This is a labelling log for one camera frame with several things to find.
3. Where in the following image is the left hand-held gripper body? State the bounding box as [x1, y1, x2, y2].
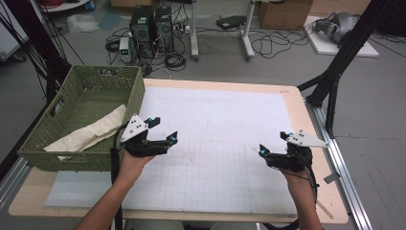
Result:
[120, 113, 171, 158]

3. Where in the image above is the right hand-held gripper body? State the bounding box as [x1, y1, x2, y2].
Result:
[265, 128, 330, 173]

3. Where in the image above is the cream printed cloth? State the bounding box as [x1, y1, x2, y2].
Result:
[42, 103, 127, 161]

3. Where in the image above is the green woven basket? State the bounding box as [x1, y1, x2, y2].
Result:
[17, 64, 147, 173]

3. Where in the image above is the person's left hand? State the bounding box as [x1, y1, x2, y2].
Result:
[118, 149, 156, 184]

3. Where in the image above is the person's right hand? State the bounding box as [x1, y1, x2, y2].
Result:
[281, 167, 316, 195]

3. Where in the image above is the grey tape piece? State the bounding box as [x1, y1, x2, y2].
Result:
[323, 172, 342, 185]

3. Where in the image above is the white foam mat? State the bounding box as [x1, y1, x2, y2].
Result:
[44, 85, 307, 216]

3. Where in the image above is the thin wooden stick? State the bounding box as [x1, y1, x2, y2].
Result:
[316, 199, 335, 220]

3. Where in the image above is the grey power supply unit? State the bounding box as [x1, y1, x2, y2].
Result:
[119, 36, 132, 64]

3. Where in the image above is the black computer tower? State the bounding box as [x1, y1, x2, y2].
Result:
[154, 5, 176, 54]
[128, 5, 157, 58]

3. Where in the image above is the white floor board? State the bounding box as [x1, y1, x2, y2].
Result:
[304, 14, 381, 59]

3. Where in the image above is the white power strip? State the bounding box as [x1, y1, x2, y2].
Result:
[172, 24, 192, 35]

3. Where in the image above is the teal floor sheet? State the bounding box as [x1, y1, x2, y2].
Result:
[98, 11, 123, 32]

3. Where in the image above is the cardboard box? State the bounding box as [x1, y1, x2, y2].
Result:
[257, 0, 314, 31]
[309, 0, 372, 17]

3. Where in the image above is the clear plastic bag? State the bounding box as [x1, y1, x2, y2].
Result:
[66, 13, 101, 35]

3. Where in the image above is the grey headset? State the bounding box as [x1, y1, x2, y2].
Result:
[313, 11, 361, 45]

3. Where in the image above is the black flat device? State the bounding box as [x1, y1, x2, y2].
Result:
[215, 14, 247, 31]

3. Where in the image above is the white round table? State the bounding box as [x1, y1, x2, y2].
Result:
[42, 0, 92, 13]

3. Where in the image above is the white cabinet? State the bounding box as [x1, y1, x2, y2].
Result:
[0, 0, 31, 62]

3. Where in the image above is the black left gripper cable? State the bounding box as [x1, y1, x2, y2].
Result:
[109, 123, 128, 230]

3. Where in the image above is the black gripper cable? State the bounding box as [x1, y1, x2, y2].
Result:
[261, 152, 321, 230]
[109, 123, 128, 230]

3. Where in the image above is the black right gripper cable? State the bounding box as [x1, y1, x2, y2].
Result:
[261, 152, 321, 230]

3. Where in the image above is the aluminium rail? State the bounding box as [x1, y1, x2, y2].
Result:
[0, 156, 33, 210]
[304, 99, 374, 230]

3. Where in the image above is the coiled black cable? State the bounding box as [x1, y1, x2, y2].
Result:
[164, 52, 189, 72]

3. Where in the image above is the tangle of black floor cables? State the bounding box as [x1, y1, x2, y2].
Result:
[248, 27, 312, 60]

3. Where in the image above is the white desk frame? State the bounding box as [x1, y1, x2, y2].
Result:
[190, 0, 257, 62]

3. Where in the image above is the black metal frame stand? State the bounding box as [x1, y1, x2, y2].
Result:
[296, 0, 396, 139]
[0, 0, 73, 180]

